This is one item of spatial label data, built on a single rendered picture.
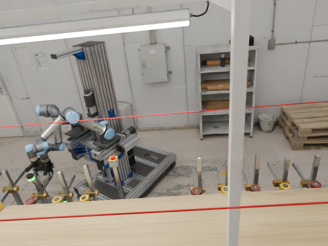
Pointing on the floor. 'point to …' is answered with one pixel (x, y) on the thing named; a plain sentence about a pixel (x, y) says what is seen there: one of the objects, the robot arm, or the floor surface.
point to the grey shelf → (206, 121)
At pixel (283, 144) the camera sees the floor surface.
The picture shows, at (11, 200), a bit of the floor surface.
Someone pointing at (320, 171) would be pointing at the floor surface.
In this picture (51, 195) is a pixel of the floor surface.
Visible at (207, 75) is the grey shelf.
